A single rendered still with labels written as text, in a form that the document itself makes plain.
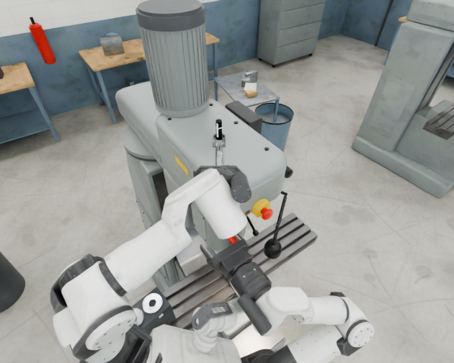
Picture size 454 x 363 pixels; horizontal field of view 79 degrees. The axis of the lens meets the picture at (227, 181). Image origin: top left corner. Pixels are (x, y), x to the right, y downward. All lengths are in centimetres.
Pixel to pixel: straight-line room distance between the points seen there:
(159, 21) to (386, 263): 281
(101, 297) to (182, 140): 56
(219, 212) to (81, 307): 25
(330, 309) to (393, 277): 227
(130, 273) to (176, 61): 65
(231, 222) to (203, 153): 38
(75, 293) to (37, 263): 278
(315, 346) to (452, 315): 235
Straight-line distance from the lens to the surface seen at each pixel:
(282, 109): 372
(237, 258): 80
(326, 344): 92
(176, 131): 94
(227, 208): 49
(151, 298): 145
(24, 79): 442
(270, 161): 82
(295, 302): 74
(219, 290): 165
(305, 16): 643
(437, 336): 301
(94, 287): 48
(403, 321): 293
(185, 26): 89
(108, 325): 49
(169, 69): 93
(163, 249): 47
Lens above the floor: 242
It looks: 45 degrees down
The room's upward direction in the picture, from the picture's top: straight up
